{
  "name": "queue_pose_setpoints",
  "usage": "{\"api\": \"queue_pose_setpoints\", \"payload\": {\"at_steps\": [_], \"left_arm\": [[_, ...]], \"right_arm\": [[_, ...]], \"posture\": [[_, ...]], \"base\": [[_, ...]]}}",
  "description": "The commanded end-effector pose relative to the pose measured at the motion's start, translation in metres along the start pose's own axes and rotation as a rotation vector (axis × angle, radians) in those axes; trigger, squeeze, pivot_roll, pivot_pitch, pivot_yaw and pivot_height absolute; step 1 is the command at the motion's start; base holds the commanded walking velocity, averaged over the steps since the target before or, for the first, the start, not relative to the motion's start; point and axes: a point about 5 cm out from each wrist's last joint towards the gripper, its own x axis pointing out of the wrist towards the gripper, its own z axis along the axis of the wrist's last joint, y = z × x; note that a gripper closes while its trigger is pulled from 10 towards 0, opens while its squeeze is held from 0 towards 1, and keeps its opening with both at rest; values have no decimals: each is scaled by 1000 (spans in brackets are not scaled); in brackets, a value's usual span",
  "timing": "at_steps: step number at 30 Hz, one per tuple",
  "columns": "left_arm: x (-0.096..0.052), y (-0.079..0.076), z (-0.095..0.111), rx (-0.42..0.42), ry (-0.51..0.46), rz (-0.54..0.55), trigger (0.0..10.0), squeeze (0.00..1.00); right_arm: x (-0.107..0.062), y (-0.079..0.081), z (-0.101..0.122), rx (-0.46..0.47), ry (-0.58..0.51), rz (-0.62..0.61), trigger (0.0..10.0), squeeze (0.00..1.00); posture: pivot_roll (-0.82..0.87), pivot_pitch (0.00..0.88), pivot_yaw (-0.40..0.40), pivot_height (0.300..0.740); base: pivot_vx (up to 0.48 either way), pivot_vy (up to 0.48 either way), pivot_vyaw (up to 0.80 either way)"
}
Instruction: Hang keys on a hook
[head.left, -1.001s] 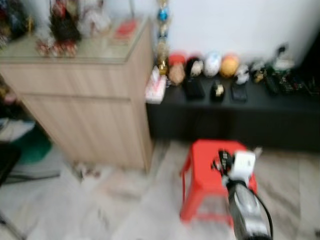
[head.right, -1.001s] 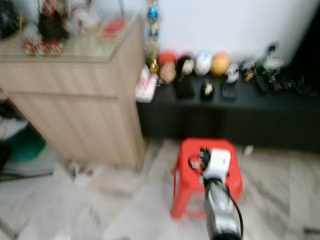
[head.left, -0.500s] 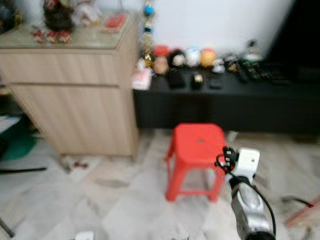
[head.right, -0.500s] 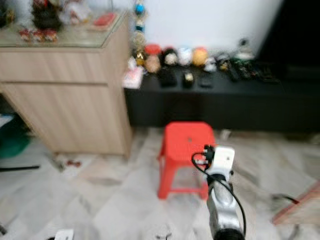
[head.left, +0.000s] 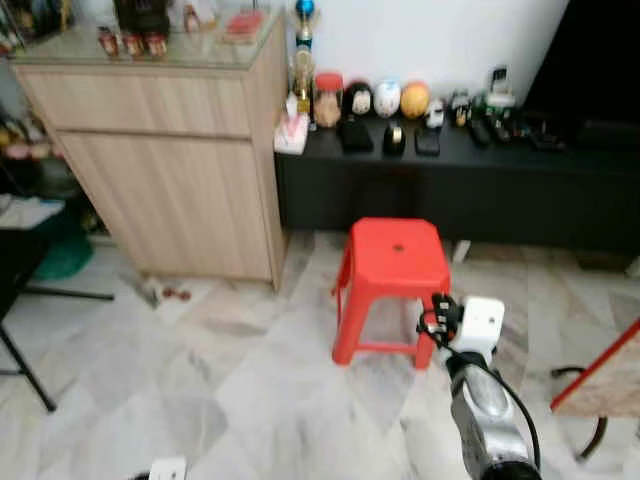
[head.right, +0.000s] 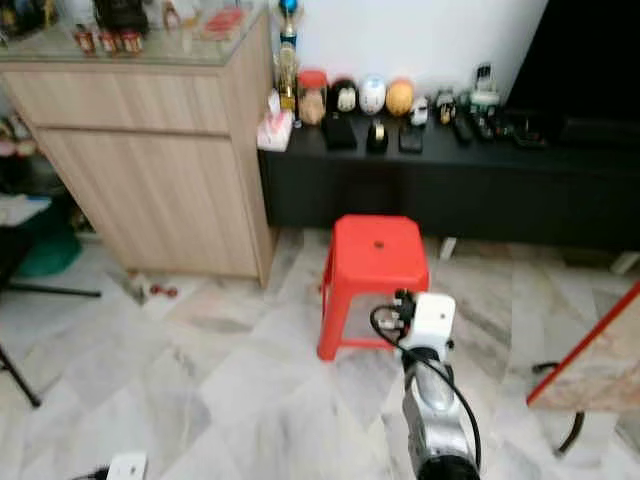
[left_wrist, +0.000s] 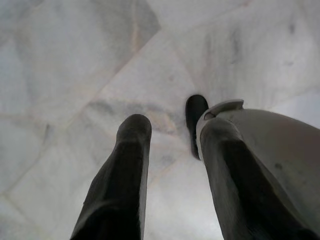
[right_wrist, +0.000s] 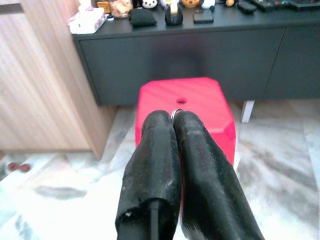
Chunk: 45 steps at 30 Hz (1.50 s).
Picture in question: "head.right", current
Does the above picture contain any pink marble table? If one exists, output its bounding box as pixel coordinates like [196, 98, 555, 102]
[526, 282, 640, 412]

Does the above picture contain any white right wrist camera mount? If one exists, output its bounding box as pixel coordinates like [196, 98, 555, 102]
[405, 292, 459, 357]

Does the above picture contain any black egg figurine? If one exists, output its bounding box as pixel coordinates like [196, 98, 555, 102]
[328, 77, 359, 117]

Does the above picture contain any green plastic basin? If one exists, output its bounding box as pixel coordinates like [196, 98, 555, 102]
[14, 224, 84, 280]

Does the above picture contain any flat red box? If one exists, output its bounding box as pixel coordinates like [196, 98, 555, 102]
[199, 7, 250, 42]

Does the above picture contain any pink white tissue box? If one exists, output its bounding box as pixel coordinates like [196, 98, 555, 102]
[257, 91, 295, 152]

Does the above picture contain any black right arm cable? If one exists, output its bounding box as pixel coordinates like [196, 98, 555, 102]
[369, 303, 483, 473]

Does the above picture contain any black box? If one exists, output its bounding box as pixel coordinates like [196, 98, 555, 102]
[94, 0, 152, 35]

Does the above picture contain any gold trophy with blue ball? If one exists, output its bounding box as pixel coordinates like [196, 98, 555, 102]
[274, 0, 304, 111]

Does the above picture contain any small red jar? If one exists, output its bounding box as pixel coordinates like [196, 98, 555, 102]
[120, 28, 145, 56]
[97, 27, 120, 56]
[73, 25, 97, 56]

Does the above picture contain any white toy car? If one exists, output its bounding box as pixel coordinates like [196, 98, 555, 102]
[409, 96, 430, 127]

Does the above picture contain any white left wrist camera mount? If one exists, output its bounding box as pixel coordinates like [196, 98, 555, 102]
[104, 451, 149, 480]

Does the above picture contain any red plastic stool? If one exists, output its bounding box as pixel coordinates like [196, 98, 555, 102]
[316, 214, 432, 363]

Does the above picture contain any black wallet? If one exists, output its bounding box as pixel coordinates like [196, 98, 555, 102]
[321, 114, 359, 152]

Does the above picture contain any black stand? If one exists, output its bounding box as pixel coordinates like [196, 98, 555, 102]
[0, 224, 104, 410]

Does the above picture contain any white egg figurine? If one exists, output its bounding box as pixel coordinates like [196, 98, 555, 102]
[359, 75, 388, 117]

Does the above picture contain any jar with red lid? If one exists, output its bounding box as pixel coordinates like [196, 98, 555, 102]
[296, 68, 330, 127]

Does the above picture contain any dark curved table leg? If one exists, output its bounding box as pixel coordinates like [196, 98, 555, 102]
[531, 360, 587, 457]

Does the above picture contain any orange egg figurine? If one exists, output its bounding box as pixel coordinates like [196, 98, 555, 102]
[386, 77, 416, 119]

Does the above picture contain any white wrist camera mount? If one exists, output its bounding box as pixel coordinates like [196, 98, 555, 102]
[104, 451, 149, 480]
[405, 292, 459, 357]

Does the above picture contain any black low tv console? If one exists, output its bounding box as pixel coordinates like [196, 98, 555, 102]
[258, 110, 640, 253]

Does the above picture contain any cordless phone in cradle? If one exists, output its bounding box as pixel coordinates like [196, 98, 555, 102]
[469, 61, 502, 108]

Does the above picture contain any black remote control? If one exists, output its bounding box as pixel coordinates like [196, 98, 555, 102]
[451, 114, 477, 145]

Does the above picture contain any light wooden cabinet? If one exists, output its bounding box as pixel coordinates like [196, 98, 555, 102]
[0, 14, 277, 287]

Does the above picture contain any small black pouch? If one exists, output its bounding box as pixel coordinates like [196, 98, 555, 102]
[397, 122, 425, 154]

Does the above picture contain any black television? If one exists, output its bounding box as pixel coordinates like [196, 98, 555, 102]
[504, 0, 640, 123]

